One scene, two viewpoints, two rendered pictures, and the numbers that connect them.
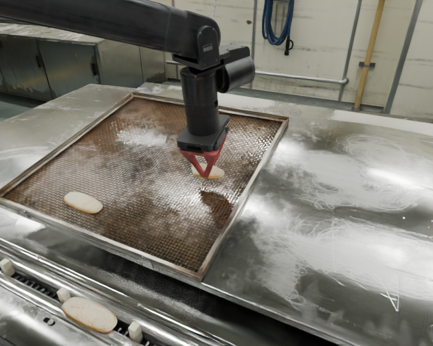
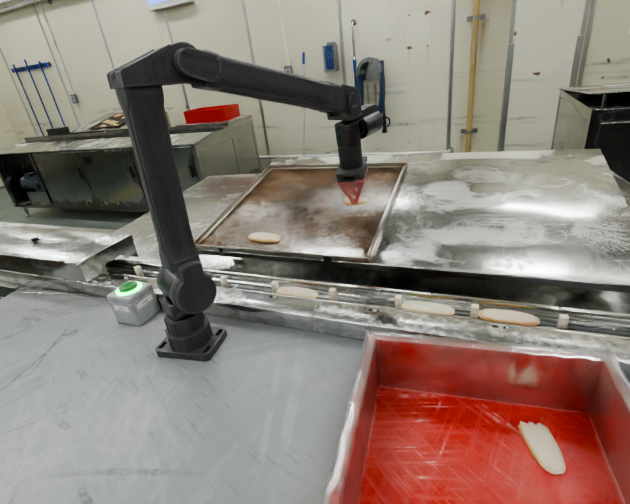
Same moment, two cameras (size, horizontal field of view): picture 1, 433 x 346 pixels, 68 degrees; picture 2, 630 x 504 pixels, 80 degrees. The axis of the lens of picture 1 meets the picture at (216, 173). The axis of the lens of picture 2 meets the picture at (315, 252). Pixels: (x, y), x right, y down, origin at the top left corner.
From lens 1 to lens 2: 0.43 m
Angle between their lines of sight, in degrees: 5
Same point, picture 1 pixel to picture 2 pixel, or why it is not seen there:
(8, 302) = (239, 293)
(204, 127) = (354, 162)
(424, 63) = (526, 121)
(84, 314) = (295, 291)
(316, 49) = (414, 122)
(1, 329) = (243, 304)
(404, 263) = (505, 231)
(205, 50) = (353, 107)
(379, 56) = (480, 121)
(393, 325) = (501, 260)
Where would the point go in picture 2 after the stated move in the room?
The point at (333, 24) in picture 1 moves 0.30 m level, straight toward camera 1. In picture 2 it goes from (428, 95) to (428, 98)
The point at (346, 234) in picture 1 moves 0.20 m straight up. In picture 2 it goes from (463, 223) to (469, 138)
